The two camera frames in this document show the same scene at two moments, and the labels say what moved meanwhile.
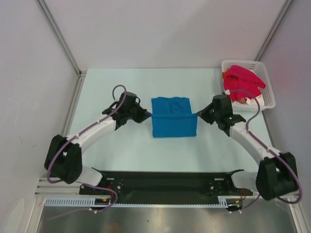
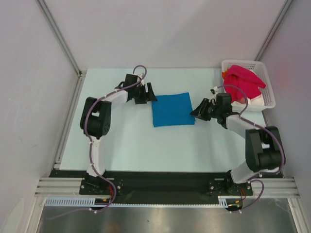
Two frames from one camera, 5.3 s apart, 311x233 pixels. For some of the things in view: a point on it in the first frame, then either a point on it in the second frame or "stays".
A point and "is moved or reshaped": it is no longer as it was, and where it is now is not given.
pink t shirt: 238,77 stays
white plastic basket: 267,92 stays
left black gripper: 143,114 → 148,96
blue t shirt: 172,117 is moved or reshaped
